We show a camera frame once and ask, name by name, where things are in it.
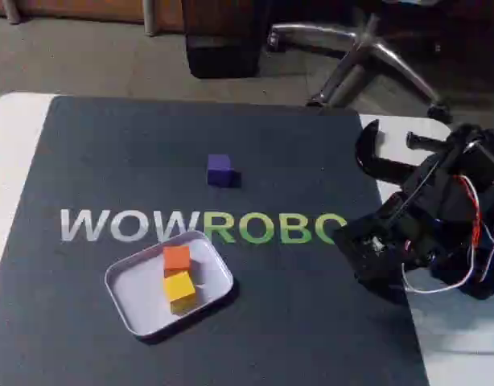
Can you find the white metal tray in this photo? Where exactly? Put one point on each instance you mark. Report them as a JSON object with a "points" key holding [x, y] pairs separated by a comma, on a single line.
{"points": [[134, 297]]}

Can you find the dark WOWROBO table mat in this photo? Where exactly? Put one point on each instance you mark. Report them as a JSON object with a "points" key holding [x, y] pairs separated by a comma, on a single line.
{"points": [[271, 321]]}

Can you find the thick grey metal pole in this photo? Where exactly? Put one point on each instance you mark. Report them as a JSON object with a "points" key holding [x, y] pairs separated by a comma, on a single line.
{"points": [[151, 18]]}

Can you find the yellow wooden block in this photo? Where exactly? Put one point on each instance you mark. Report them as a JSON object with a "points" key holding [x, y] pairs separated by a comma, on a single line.
{"points": [[178, 286]]}

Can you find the orange wooden block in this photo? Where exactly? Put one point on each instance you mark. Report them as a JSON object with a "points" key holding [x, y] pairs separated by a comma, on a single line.
{"points": [[176, 257]]}

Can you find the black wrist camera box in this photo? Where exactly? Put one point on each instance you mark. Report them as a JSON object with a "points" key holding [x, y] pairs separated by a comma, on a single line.
{"points": [[371, 257]]}

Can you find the purple wooden block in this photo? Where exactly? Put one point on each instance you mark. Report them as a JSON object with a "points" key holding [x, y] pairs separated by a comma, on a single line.
{"points": [[219, 173]]}

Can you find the thin grey metal pole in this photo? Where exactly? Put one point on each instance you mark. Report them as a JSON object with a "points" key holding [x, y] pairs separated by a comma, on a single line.
{"points": [[12, 10]]}

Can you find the dark cabinet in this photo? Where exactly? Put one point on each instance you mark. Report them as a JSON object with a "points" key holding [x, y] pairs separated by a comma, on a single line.
{"points": [[223, 44]]}

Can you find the chrome office chair base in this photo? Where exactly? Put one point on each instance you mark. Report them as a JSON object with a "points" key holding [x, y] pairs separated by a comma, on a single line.
{"points": [[384, 56]]}

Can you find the black table clamp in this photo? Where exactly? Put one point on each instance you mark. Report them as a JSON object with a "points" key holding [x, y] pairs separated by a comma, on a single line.
{"points": [[367, 161]]}

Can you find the brown wooden panel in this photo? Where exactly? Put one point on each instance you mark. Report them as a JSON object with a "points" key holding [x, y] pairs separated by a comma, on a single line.
{"points": [[78, 8]]}

